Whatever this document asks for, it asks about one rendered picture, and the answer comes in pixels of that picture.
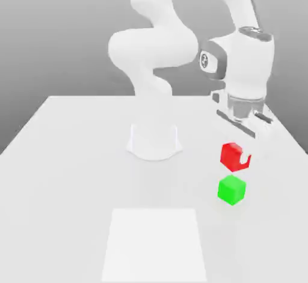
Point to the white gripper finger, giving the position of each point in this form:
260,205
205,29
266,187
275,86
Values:
245,157

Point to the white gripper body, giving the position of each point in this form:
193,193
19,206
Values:
237,124

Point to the small red cube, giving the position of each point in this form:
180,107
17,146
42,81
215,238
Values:
229,156

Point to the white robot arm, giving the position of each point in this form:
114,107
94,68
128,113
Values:
154,47

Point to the small green cube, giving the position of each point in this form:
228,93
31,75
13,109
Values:
231,189

